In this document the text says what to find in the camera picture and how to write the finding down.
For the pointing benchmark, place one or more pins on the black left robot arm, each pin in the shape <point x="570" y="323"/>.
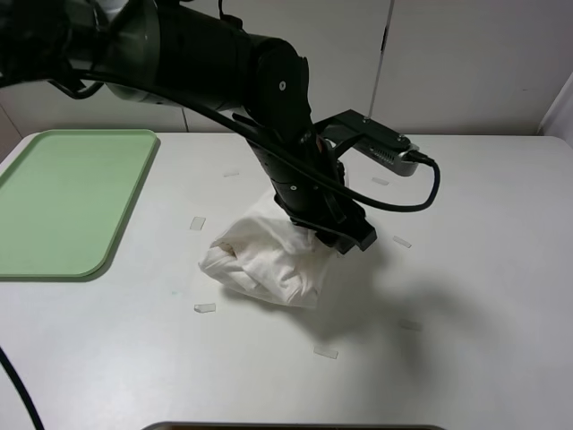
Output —
<point x="163" y="52"/>

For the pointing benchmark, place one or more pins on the green plastic tray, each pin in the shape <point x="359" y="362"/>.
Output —
<point x="65" y="198"/>

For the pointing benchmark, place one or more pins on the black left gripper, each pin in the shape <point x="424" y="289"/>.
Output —
<point x="338" y="221"/>

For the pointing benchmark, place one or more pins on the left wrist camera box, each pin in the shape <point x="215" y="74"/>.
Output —
<point x="351" y="130"/>

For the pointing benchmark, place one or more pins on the white short sleeve shirt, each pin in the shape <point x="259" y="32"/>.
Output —
<point x="265" y="256"/>

